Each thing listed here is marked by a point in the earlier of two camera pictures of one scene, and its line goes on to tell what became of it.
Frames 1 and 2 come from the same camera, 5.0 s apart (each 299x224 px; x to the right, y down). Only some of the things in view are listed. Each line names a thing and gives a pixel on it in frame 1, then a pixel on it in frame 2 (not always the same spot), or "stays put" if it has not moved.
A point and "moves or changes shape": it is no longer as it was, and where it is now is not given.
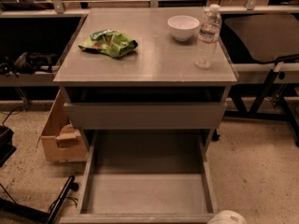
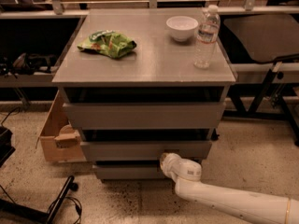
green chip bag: (109, 42) stays put
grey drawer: (156, 176) moves or changes shape
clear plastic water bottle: (207, 38) stays put
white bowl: (182, 27) stays put
